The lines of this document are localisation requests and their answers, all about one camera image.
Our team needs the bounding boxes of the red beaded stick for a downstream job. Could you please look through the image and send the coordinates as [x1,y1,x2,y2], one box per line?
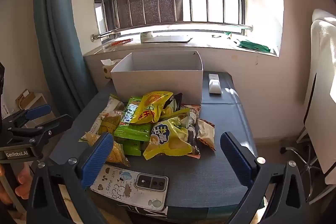
[110,39,134,47]

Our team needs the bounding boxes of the bright green printed snack packet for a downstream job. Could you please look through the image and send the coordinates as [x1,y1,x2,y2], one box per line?
[119,97,143,123]

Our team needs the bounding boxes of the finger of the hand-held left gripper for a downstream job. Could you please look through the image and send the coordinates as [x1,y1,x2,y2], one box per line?
[28,114,74,159]
[10,104,52,128]

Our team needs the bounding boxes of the tissue pack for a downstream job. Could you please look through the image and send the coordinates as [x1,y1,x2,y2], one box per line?
[100,59,124,79]

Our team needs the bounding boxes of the yellow blue print snack bag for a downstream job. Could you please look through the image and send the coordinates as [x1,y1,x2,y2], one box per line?
[143,118,202,160]

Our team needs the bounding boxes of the black snack packet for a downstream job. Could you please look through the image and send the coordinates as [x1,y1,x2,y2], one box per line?
[163,93,183,113]

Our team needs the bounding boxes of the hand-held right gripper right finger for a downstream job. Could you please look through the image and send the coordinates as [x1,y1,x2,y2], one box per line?
[220,132,307,224]

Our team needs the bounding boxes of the olive yellow snack packet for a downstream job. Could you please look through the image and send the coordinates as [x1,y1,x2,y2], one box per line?
[79,132,130,167]

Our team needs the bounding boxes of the person's left hand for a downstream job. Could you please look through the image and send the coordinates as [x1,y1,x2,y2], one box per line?
[14,163,34,198]

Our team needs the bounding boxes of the white office chair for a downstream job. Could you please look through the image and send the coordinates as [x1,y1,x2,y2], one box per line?
[280,9,336,203]

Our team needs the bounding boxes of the teal curtain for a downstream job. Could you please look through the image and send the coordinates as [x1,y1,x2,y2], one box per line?
[33,0,97,119]

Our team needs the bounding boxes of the green cloth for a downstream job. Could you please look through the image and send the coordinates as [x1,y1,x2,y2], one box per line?
[238,40,272,53]

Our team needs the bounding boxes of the small green snack packet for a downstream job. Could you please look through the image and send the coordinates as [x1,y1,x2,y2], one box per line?
[122,140,143,156]

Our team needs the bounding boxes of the white shelf unit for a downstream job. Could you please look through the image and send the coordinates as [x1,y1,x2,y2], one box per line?
[14,93,57,122]

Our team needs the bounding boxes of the brown white snack packet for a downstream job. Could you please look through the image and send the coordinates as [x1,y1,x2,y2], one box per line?
[196,119,216,151]

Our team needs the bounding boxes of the yellow red print chip bag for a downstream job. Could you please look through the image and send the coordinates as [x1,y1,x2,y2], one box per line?
[130,91,174,124]

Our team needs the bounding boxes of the white patterned snack packet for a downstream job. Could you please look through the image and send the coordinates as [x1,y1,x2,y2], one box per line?
[89,94,125,135]

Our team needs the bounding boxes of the dark olive snack packet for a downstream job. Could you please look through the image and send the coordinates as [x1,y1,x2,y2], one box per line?
[97,114,122,135]

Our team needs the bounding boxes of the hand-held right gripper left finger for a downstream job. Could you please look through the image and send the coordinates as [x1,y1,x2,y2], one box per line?
[26,132,114,224]

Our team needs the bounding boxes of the white remote control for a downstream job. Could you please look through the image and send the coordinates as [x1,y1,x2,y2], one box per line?
[208,73,222,94]

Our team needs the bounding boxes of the smartphone with cartoon case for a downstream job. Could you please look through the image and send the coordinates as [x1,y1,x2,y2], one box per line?
[90,164,169,215]

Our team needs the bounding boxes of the yellow green snack packet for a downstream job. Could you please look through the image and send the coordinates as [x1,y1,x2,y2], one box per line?
[160,107,191,127]

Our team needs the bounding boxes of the white cardboard box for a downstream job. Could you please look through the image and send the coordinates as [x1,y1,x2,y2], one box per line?
[110,51,204,105]

